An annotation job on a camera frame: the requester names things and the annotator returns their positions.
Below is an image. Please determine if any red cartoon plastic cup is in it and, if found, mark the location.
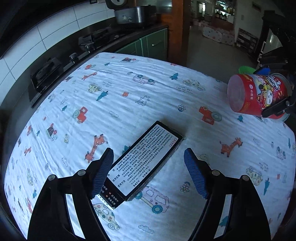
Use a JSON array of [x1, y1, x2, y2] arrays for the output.
[[227, 73, 292, 118]]

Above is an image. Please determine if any black rectangular box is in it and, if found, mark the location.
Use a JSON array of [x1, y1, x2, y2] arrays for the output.
[[98, 121, 183, 214]]

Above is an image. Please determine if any green plastic trash basket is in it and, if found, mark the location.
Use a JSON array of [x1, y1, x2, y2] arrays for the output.
[[238, 65, 256, 74]]

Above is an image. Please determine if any green kitchen cabinet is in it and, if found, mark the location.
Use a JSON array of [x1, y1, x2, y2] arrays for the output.
[[116, 28, 168, 61]]

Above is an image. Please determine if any polka dot play fence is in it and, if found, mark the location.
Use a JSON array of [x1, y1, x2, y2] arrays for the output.
[[202, 26, 234, 46]]

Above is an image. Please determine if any cartoon print tablecloth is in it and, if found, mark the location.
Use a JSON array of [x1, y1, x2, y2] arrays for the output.
[[4, 53, 295, 240]]

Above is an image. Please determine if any black gas stove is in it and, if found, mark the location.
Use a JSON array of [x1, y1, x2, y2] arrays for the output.
[[28, 25, 119, 108]]

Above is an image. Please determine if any black rice cooker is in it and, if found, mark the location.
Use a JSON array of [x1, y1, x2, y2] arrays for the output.
[[105, 0, 157, 25]]

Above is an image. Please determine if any wooden door frame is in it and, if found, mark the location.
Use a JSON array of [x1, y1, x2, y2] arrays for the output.
[[161, 0, 191, 66]]

